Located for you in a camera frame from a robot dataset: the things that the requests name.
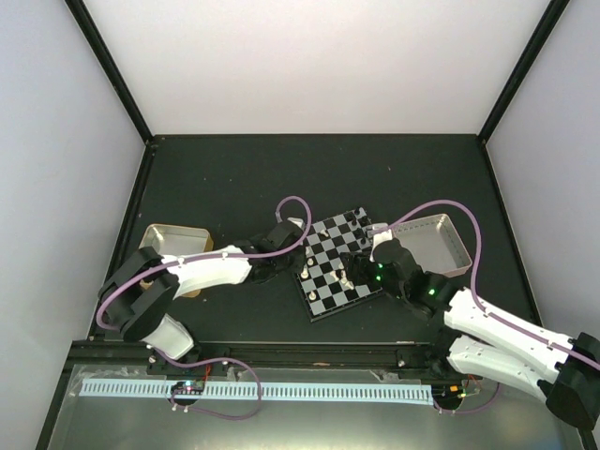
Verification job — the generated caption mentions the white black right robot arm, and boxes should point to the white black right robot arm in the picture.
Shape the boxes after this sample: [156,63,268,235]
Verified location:
[341,237,599,430]

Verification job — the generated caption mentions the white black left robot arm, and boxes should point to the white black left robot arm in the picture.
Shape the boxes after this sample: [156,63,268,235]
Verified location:
[97,218,306,374]

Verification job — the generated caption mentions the pile of white chess pieces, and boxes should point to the pile of white chess pieces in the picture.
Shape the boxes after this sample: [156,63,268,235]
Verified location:
[327,269,354,290]

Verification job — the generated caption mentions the black grey chess board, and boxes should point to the black grey chess board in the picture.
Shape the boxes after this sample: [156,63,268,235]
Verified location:
[296,206,382,323]

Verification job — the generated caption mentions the black chess pieces group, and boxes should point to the black chess pieces group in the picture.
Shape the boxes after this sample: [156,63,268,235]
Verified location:
[344,206,372,249]

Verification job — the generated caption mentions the left controller circuit board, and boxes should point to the left controller circuit board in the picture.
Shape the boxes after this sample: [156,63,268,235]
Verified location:
[171,380,205,396]

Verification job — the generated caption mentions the controller circuit board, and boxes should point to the controller circuit board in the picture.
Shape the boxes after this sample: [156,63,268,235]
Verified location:
[171,380,205,396]
[431,384,481,400]

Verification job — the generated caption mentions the right controller circuit board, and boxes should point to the right controller circuit board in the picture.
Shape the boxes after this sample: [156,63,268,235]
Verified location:
[431,384,481,400]

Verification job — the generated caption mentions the pink metal tray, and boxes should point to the pink metal tray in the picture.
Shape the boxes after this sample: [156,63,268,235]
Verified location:
[393,214,473,278]

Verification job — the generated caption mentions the gold rimmed metal tin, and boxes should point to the gold rimmed metal tin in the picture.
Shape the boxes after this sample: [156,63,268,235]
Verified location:
[138,223,215,299]

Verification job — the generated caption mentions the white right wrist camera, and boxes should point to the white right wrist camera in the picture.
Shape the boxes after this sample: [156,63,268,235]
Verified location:
[367,223,394,262]

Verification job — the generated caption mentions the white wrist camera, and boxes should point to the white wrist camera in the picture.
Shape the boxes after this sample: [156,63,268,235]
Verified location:
[367,223,394,262]
[287,217,306,232]

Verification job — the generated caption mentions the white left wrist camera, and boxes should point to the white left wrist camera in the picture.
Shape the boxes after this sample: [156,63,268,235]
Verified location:
[287,217,306,232]

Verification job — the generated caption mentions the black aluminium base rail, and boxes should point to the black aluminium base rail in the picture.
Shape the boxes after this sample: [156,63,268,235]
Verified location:
[64,340,443,378]

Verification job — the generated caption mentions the white slotted cable duct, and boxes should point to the white slotted cable duct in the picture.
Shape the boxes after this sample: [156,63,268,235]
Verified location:
[79,379,433,406]

